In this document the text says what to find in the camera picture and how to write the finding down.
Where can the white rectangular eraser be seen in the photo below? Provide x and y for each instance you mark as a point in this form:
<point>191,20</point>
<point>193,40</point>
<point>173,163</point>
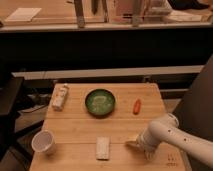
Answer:
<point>103,148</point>

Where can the green bowl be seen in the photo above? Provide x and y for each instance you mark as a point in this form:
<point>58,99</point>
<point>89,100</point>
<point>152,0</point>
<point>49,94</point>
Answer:
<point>100,102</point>

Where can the wooden post left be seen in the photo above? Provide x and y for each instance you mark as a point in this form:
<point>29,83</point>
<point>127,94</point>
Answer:
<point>79,13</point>

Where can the orange carrot toy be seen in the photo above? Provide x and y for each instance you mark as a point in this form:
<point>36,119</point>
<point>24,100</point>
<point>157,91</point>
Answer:
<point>137,107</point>

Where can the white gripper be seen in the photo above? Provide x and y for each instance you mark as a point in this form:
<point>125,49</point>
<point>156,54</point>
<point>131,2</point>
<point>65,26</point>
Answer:
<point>141,144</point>

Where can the dark panel at right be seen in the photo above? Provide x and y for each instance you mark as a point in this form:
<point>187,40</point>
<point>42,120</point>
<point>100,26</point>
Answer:
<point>195,110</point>

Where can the black furniture at left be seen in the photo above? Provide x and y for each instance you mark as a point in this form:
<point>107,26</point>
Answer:
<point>10,96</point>

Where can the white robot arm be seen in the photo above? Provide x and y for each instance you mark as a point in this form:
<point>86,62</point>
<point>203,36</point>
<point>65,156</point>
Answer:
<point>166,129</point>

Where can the white paper sheet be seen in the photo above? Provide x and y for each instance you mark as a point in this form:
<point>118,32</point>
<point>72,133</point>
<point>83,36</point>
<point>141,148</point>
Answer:
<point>22,15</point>

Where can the white small bottle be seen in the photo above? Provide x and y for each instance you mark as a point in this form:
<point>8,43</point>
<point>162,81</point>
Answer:
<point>60,98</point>

